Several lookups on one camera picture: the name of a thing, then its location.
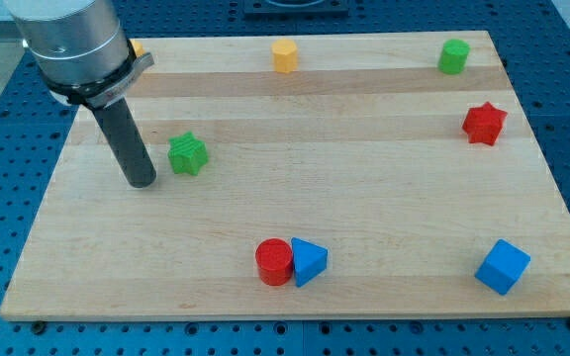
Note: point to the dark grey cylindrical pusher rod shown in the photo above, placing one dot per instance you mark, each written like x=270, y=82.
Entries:
x=119, y=129

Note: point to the green star block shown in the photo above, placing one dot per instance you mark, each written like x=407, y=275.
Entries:
x=187, y=154

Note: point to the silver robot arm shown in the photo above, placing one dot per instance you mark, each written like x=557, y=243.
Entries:
x=85, y=58

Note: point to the yellow block behind arm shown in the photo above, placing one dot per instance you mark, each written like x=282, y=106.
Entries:
x=137, y=48

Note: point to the red star block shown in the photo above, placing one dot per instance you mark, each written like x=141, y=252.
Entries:
x=484, y=124

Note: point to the yellow hexagon block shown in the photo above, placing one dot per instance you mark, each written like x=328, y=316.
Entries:
x=284, y=55

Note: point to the light wooden board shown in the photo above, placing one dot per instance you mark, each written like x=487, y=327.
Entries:
x=360, y=150

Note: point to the red cylinder block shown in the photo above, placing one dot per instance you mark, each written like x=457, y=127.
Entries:
x=274, y=260

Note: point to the blue triangle block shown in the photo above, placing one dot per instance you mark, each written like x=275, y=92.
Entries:
x=309, y=260

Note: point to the green cylinder block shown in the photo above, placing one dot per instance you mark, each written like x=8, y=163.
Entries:
x=453, y=56

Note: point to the blue cube block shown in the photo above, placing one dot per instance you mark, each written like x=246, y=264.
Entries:
x=502, y=267

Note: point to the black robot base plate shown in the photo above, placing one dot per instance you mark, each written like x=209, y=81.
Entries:
x=254, y=8

